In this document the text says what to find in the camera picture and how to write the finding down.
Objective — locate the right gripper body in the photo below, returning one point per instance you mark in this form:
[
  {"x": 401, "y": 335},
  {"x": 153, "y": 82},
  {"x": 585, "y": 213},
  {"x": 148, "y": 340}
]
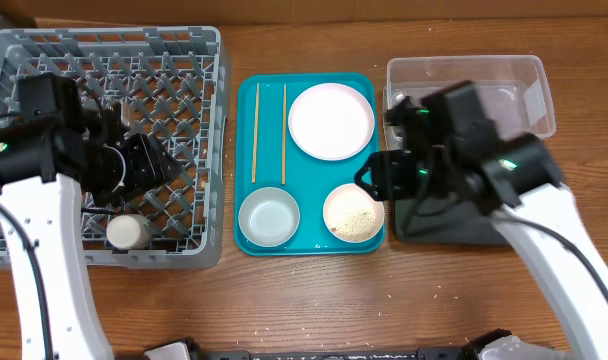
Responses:
[{"x": 431, "y": 175}]

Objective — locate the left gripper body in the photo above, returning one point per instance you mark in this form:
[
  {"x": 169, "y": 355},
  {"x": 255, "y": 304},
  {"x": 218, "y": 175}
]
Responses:
[{"x": 147, "y": 165}]

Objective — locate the white cup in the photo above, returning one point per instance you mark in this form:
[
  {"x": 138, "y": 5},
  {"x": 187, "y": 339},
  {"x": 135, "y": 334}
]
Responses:
[{"x": 128, "y": 232}]

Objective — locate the small pink-white plate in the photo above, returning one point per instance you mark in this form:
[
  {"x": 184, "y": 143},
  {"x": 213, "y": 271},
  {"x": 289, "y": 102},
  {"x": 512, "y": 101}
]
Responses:
[{"x": 348, "y": 188}]

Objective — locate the large white plate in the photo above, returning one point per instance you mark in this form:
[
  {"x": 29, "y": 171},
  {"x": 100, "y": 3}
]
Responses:
[{"x": 331, "y": 121}]

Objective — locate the wooden chopstick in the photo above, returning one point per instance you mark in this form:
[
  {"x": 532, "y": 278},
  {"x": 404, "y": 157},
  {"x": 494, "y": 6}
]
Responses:
[
  {"x": 255, "y": 134},
  {"x": 284, "y": 135}
]

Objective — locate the grey bowl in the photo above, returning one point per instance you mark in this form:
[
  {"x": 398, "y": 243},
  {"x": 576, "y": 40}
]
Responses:
[{"x": 269, "y": 217}]

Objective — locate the clear white wrapper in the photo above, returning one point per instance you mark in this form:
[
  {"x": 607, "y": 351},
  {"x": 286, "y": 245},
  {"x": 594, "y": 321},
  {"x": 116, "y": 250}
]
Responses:
[{"x": 398, "y": 96}]

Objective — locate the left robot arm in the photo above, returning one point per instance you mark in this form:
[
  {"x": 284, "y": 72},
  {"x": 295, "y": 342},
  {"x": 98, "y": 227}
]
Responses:
[{"x": 48, "y": 160}]

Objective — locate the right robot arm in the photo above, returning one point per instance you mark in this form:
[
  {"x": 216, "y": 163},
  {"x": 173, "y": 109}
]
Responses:
[{"x": 520, "y": 191}]

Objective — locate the black tray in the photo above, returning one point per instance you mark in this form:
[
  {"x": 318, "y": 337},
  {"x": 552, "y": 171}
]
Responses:
[{"x": 444, "y": 221}]

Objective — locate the grey dish rack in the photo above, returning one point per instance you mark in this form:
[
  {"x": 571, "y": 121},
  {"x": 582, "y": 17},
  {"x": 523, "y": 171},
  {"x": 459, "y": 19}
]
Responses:
[{"x": 176, "y": 81}]

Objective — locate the clear plastic bin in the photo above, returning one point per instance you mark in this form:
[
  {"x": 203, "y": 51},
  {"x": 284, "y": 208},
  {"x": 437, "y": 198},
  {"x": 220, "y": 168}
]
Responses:
[{"x": 513, "y": 89}]

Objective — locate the teal serving tray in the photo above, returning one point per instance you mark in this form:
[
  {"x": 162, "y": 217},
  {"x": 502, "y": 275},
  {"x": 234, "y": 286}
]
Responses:
[{"x": 308, "y": 180}]

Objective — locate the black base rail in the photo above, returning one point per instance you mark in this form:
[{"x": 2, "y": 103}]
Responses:
[{"x": 497, "y": 344}]

